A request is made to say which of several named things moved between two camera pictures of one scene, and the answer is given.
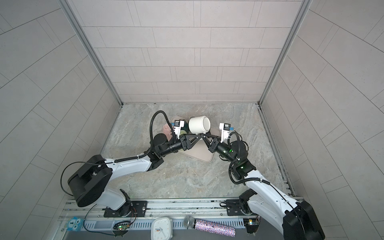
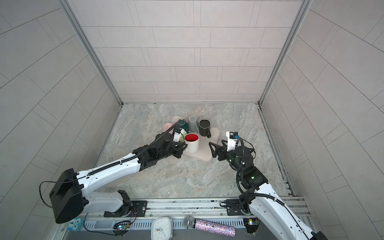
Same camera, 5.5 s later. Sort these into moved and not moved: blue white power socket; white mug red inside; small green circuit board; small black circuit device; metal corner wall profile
Moved: white mug red inside
Not moved: blue white power socket; metal corner wall profile; small black circuit device; small green circuit board
